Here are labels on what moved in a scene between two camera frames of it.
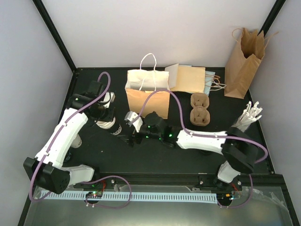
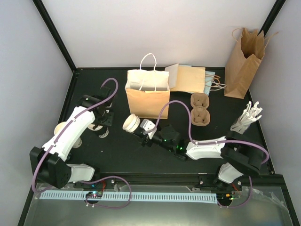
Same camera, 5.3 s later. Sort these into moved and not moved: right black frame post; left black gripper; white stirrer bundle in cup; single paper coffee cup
Moved: single paper coffee cup
Not moved: right black frame post; left black gripper; white stirrer bundle in cup
